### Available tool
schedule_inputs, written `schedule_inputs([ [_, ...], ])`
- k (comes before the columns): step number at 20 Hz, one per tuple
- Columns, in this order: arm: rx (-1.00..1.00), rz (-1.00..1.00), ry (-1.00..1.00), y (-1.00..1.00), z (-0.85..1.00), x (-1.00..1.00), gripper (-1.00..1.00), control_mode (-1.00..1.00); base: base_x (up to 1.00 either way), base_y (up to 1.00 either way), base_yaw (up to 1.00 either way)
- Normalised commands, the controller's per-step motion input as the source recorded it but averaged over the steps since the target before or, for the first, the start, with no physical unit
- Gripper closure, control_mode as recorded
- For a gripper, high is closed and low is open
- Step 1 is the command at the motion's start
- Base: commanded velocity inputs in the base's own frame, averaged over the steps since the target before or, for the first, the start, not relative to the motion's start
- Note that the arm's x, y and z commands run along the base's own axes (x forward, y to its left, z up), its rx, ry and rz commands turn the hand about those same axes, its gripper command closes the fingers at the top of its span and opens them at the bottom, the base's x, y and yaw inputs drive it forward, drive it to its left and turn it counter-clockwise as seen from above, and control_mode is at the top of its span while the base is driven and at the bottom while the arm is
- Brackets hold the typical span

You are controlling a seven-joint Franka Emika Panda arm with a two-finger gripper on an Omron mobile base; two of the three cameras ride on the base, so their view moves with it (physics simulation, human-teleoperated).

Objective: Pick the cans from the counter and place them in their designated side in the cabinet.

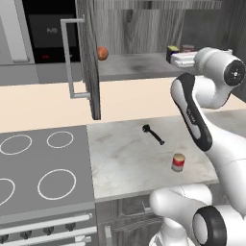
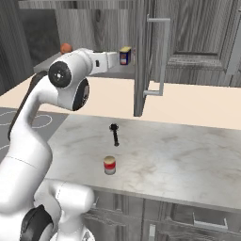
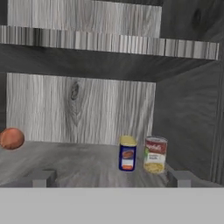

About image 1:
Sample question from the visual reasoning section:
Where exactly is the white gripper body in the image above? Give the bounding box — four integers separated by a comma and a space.
169, 52, 197, 68

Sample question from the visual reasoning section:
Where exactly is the grey wood cabinet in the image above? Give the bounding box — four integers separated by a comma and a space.
91, 0, 226, 83

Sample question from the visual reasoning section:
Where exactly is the grey wood base cabinet door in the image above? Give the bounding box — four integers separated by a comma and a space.
95, 193, 165, 246

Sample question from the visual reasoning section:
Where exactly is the red can with pale lid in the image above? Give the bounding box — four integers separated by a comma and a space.
182, 44, 195, 54

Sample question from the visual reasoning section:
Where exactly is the dark can with yellow top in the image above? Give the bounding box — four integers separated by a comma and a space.
165, 45, 180, 63

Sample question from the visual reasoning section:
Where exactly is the orange-red apple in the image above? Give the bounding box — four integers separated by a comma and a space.
96, 45, 110, 62

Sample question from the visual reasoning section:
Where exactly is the red and white can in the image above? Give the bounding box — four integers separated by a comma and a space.
171, 153, 186, 173

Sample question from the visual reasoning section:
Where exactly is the black microwave oven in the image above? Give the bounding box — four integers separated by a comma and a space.
21, 0, 85, 85

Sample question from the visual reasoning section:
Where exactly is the grey hob with white rings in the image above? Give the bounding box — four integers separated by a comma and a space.
0, 124, 97, 226

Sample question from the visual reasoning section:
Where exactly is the grey oven front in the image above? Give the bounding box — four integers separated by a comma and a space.
0, 209, 99, 246

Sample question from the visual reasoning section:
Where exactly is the grey cabinet door handle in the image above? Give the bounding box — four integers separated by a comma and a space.
60, 13, 91, 100

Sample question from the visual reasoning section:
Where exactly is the grey tall cabinet with handle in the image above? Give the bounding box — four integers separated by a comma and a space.
0, 0, 40, 86

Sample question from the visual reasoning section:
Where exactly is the grey base cabinet handle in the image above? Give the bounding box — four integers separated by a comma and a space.
104, 225, 113, 246

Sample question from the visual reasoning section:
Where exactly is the white oven handle bar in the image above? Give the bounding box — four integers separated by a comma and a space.
0, 213, 94, 237

